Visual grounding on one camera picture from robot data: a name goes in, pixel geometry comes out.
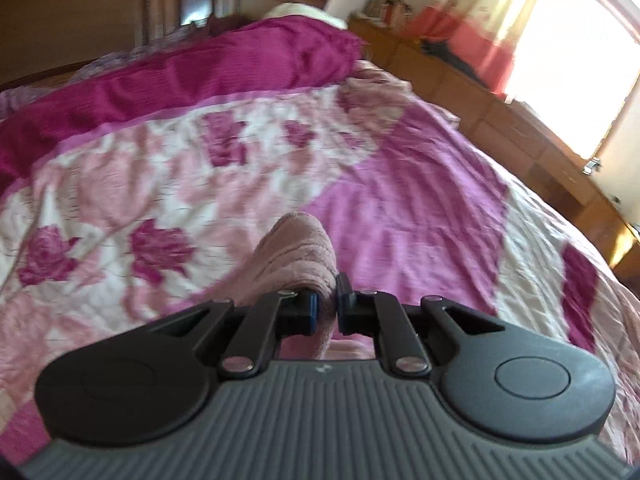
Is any stack of books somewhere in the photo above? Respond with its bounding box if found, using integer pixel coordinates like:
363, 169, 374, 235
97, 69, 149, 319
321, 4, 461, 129
363, 0, 413, 30

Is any dark wooden headboard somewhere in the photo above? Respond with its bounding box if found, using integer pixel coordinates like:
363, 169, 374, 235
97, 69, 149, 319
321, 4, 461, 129
1, 0, 328, 89

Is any pink knitted sweater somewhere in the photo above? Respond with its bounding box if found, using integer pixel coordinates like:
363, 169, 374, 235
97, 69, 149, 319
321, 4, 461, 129
212, 212, 374, 361

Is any floral curtain with red hem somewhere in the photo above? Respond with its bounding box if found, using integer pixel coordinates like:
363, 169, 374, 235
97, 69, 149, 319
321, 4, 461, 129
400, 0, 540, 96

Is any long wooden cabinet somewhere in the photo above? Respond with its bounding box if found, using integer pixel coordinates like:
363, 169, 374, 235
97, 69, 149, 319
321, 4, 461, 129
348, 14, 639, 287

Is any pink floral bed quilt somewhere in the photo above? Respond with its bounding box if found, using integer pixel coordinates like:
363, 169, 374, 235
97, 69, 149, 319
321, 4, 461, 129
1, 62, 639, 463

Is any magenta pillow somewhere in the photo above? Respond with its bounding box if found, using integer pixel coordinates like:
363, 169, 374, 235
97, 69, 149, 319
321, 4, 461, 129
1, 15, 361, 191

